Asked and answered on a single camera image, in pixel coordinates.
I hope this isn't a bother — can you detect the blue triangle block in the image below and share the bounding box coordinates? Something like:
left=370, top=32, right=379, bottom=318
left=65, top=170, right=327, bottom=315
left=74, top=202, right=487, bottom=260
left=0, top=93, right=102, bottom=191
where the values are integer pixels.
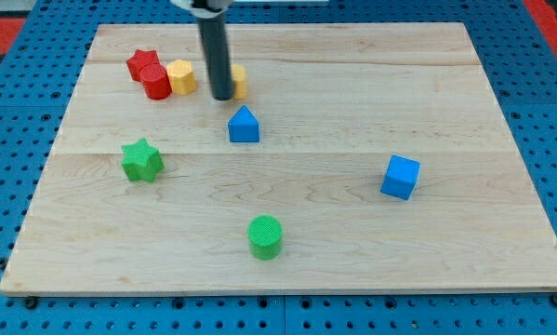
left=227, top=105, right=260, bottom=142

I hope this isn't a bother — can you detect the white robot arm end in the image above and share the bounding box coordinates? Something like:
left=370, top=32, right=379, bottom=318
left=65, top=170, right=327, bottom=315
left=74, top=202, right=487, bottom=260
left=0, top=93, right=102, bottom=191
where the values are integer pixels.
left=170, top=0, right=233, bottom=20

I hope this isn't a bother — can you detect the green star block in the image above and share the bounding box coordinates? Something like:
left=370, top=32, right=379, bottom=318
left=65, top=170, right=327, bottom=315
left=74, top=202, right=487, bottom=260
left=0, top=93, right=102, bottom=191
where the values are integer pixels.
left=121, top=138, right=165, bottom=182

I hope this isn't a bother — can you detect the red star block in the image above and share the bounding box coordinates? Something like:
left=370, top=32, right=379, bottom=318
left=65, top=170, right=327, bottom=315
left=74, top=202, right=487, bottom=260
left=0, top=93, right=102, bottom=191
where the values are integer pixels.
left=126, top=49, right=160, bottom=82

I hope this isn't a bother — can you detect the green cylinder block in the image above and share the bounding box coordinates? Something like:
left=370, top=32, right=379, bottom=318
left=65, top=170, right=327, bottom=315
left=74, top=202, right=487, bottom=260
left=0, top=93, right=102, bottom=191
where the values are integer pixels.
left=247, top=215, right=283, bottom=261

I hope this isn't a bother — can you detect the light wooden board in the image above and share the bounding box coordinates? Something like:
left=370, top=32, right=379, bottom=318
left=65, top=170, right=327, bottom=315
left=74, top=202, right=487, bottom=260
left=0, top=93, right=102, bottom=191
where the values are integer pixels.
left=0, top=22, right=557, bottom=297

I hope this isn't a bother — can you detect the yellow block behind rod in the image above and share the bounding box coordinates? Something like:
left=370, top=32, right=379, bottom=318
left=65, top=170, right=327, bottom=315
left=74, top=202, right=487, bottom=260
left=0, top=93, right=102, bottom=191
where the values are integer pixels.
left=232, top=64, right=248, bottom=100

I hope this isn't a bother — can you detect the blue cube block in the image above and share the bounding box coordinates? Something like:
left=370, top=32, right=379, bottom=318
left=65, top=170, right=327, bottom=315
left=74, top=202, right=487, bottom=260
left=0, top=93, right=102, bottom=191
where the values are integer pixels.
left=379, top=155, right=421, bottom=200

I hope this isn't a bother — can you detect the yellow hexagon block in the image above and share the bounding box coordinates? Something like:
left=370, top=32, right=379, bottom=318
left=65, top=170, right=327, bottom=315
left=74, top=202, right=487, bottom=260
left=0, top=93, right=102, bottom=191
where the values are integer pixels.
left=166, top=60, right=197, bottom=95

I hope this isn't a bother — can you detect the red cylinder block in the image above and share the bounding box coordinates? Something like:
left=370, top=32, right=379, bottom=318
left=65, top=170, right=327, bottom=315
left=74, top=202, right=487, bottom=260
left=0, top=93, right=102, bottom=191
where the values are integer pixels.
left=139, top=64, right=172, bottom=100

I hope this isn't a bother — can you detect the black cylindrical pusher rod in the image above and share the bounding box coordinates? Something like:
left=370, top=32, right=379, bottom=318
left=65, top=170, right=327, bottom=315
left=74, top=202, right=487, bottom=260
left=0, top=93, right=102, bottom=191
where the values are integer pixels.
left=197, top=13, right=234, bottom=101

